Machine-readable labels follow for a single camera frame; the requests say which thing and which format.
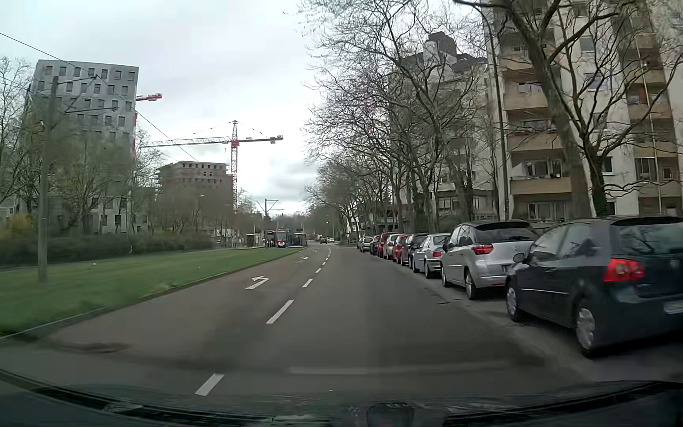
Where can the tram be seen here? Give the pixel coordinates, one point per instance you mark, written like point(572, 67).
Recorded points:
point(282, 238)

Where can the distant catenary pole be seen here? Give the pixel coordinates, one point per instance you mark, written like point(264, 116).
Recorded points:
point(266, 219)

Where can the grey asphalt road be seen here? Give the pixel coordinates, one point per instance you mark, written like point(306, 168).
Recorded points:
point(353, 308)

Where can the row of bare trees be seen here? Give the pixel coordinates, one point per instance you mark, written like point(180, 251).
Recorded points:
point(412, 136)

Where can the road markings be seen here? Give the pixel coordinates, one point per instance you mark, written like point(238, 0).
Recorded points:
point(280, 311)

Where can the red and white tower crane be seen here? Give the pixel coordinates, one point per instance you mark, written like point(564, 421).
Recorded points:
point(234, 160)

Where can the grey apartment building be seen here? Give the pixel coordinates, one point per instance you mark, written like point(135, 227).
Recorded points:
point(454, 130)

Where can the brown building under construction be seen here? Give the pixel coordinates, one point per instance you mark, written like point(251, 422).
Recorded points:
point(196, 178)

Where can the car's own bonnet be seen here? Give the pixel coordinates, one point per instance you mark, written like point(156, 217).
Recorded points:
point(341, 409)

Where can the red crane jib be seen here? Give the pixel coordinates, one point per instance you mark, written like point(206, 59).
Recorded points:
point(148, 96)

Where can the long hedge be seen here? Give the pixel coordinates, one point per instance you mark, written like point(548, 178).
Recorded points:
point(80, 246)

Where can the grey tall office building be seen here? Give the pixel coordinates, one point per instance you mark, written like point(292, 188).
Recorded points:
point(89, 107)

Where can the row of parked cars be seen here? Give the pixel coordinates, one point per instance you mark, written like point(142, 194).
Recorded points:
point(608, 279)

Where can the grass tram track strip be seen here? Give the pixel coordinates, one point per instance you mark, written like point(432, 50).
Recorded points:
point(69, 287)

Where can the grey catenary pole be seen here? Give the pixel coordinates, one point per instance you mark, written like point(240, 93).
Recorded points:
point(43, 195)

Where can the trees beside tram track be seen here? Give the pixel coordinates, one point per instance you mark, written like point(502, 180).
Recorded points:
point(21, 166)

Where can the beige apartment building with balconies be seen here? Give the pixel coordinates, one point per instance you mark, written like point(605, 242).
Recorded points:
point(656, 112)

